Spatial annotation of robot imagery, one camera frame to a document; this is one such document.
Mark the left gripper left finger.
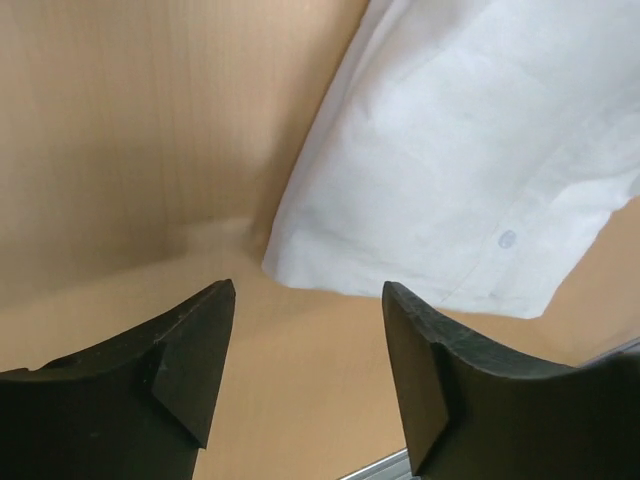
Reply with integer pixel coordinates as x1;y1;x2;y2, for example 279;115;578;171
1;280;235;480

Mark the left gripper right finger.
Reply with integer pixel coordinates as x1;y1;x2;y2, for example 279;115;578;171
382;282;639;479

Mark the white long sleeve shirt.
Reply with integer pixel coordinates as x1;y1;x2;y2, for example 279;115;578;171
262;1;639;319

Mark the aluminium mounting rail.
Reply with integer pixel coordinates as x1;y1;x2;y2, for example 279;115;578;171
340;449;414;480

